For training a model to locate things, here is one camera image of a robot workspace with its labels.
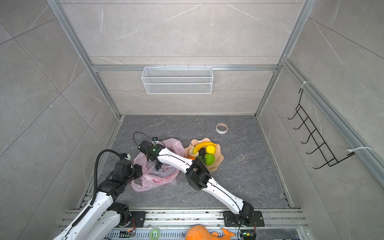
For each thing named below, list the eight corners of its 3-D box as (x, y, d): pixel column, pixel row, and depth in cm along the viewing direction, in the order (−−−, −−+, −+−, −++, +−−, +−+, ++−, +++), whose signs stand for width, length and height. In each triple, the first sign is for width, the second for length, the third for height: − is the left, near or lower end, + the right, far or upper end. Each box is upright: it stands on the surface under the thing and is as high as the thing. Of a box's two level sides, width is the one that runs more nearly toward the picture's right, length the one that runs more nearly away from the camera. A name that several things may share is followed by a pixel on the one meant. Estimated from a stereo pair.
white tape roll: (216, 133, 111) (216, 132, 110) (215, 124, 117) (215, 122, 116) (228, 133, 111) (229, 132, 110) (226, 124, 117) (227, 122, 116)
